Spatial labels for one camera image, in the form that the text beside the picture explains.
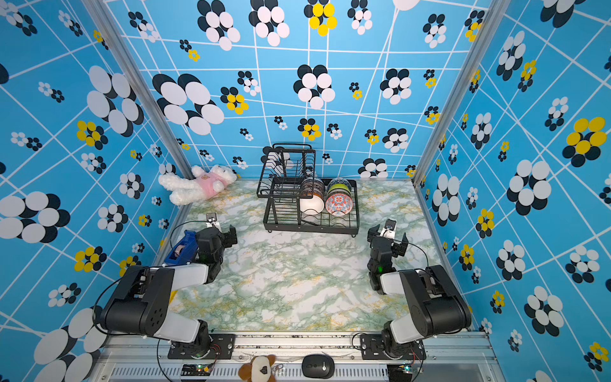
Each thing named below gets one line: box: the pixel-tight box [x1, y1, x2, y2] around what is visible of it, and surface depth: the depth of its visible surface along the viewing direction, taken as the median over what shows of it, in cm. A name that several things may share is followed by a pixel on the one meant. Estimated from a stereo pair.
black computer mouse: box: [300, 354, 335, 379], surface depth 70 cm
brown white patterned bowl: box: [300, 177, 326, 198], surface depth 110 cm
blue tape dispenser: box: [163, 229, 199, 266], surface depth 90 cm
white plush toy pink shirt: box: [157, 163, 238, 207], surface depth 107 cm
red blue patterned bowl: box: [325, 193, 354, 217], surface depth 107 cm
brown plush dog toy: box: [237, 354, 277, 382], surface depth 69 cm
